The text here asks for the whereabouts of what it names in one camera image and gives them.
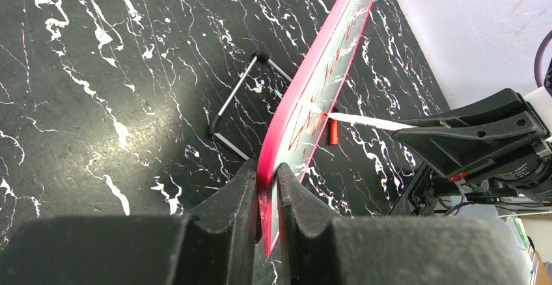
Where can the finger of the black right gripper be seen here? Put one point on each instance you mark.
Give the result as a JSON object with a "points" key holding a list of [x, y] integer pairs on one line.
{"points": [[481, 138]]}

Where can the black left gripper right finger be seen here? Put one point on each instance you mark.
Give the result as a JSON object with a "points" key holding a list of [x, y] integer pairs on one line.
{"points": [[320, 246]]}

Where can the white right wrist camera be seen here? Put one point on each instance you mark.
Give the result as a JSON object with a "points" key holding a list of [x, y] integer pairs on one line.
{"points": [[540, 100]]}

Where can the pink framed whiteboard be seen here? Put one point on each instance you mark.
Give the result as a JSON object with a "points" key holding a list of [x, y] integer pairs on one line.
{"points": [[300, 118]]}

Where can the red white marker pen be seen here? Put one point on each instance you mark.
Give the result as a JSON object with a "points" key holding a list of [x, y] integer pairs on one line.
{"points": [[368, 121]]}

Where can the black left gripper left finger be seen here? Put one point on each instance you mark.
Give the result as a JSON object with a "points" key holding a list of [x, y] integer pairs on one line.
{"points": [[213, 243]]}

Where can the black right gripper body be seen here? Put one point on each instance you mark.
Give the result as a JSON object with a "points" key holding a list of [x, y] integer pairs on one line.
{"points": [[526, 171]]}

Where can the red marker cap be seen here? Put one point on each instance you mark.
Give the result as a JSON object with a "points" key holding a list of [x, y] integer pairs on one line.
{"points": [[333, 132]]}

